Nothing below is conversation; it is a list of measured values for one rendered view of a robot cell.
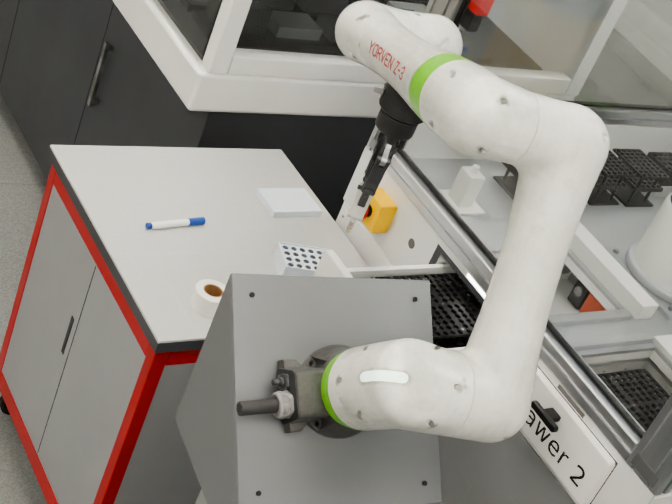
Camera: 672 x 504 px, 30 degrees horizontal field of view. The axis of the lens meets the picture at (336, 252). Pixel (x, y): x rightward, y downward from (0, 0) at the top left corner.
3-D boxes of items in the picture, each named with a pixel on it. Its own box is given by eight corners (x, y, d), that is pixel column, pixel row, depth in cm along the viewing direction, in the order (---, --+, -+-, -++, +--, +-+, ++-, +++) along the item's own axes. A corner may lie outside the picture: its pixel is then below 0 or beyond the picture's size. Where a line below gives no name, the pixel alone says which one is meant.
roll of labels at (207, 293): (216, 323, 237) (222, 307, 234) (183, 306, 237) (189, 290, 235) (230, 306, 242) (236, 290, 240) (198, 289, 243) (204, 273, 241)
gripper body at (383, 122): (383, 95, 233) (365, 136, 238) (380, 115, 225) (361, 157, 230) (421, 110, 233) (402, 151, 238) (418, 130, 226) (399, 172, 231)
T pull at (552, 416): (552, 434, 222) (555, 428, 221) (528, 404, 227) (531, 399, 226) (566, 432, 224) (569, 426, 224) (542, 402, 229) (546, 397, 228)
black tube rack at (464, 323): (408, 363, 235) (421, 337, 231) (363, 302, 246) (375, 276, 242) (496, 354, 247) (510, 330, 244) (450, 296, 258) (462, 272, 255)
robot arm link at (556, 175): (533, 460, 191) (639, 120, 185) (445, 446, 183) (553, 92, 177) (487, 430, 202) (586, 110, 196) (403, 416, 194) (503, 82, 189)
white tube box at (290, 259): (280, 280, 255) (286, 266, 253) (272, 255, 261) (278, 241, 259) (335, 288, 260) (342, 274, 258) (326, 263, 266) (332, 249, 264)
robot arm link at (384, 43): (464, 128, 195) (486, 60, 191) (399, 117, 190) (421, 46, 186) (375, 59, 225) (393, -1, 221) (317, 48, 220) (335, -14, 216)
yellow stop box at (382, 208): (367, 234, 266) (380, 207, 262) (351, 213, 270) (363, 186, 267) (386, 233, 269) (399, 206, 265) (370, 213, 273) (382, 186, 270)
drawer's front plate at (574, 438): (581, 507, 222) (610, 464, 216) (493, 392, 240) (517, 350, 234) (588, 506, 223) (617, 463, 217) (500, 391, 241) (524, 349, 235)
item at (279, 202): (272, 217, 273) (274, 211, 272) (254, 193, 278) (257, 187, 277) (320, 216, 280) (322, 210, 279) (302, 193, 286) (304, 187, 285)
